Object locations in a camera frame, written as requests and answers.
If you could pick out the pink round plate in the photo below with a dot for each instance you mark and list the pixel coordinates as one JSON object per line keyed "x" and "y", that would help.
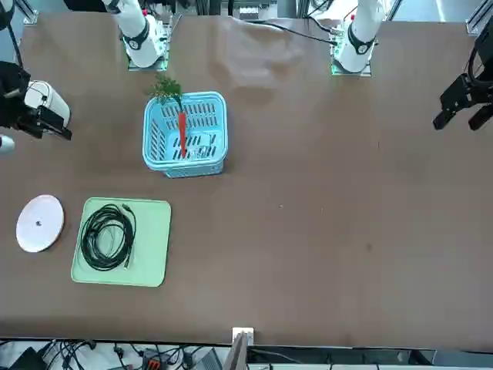
{"x": 38, "y": 239}

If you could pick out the grey power adapter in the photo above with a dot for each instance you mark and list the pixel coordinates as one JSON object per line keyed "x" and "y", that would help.
{"x": 210, "y": 360}

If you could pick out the red and black connector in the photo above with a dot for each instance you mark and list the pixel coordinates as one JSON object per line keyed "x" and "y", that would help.
{"x": 151, "y": 360}

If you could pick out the grey metal post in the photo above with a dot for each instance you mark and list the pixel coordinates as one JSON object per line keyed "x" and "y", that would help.
{"x": 237, "y": 354}

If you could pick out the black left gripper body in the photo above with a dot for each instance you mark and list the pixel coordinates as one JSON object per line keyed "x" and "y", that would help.
{"x": 486, "y": 50}

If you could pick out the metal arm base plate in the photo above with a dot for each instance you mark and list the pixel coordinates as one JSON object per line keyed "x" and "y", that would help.
{"x": 366, "y": 72}
{"x": 133, "y": 67}

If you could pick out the white power strip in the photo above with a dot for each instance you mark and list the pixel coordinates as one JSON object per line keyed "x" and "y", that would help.
{"x": 248, "y": 13}

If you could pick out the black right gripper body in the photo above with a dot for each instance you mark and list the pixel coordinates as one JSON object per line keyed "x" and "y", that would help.
{"x": 11, "y": 92}

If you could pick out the cream small trash bin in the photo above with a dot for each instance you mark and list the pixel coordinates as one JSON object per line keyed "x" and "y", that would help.
{"x": 52, "y": 100}

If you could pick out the green plastic tray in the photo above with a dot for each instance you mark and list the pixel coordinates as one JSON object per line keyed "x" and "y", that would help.
{"x": 152, "y": 246}

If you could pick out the blue plastic basket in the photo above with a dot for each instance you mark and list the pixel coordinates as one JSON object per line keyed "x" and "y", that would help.
{"x": 196, "y": 167}

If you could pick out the aluminium corner bracket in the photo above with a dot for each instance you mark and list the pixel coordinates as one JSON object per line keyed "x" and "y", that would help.
{"x": 31, "y": 17}
{"x": 474, "y": 25}

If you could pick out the orange toy carrot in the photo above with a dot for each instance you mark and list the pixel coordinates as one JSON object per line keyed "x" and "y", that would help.
{"x": 182, "y": 131}

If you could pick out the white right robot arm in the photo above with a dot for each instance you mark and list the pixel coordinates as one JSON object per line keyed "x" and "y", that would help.
{"x": 140, "y": 38}

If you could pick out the black box under table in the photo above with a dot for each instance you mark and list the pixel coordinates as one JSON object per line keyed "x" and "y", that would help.
{"x": 27, "y": 360}

